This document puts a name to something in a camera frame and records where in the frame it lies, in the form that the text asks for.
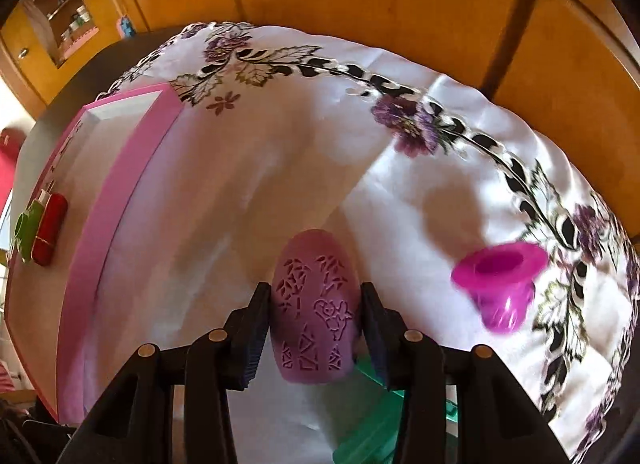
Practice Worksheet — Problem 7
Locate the green plastic clip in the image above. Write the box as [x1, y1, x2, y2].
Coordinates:
[14, 199, 44, 262]

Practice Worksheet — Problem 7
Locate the pink shallow box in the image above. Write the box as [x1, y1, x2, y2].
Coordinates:
[6, 83, 183, 424]

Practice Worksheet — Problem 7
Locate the red lipstick tube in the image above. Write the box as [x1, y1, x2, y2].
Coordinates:
[32, 193, 68, 267]

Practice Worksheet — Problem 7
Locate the white floral embroidered tablecloth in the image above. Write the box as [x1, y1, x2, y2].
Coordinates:
[84, 23, 639, 463]

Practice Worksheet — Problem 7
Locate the wooden wall cabinet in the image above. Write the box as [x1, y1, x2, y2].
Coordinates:
[64, 0, 640, 240]

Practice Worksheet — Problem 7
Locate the teal plastic comb stand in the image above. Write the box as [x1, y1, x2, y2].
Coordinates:
[332, 383, 458, 464]

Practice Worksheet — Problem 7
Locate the magenta plastic cup mould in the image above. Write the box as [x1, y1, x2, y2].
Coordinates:
[450, 241, 549, 334]

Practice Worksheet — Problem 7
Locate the wooden display shelf door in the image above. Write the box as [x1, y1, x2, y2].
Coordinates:
[1, 0, 99, 119]

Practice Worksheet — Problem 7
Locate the pink blue flat item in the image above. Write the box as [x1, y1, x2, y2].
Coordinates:
[116, 15, 137, 39]

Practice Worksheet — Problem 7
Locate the mauve oval patterned case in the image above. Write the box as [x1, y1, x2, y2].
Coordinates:
[270, 229, 361, 385]

